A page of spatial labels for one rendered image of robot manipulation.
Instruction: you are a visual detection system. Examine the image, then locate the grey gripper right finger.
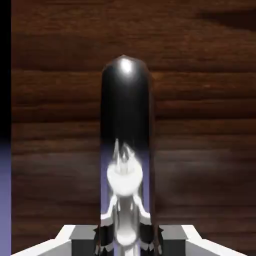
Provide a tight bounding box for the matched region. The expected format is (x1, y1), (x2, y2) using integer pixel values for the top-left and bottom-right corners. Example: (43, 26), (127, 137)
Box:
(154, 224), (249, 256)

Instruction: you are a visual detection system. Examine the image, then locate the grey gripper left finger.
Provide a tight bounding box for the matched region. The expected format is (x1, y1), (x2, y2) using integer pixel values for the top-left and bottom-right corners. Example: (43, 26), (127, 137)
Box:
(10, 224), (101, 256)

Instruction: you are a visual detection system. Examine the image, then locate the dark wood cabinet door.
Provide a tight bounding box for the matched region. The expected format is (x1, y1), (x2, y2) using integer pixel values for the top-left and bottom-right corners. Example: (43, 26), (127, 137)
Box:
(10, 0), (256, 256)

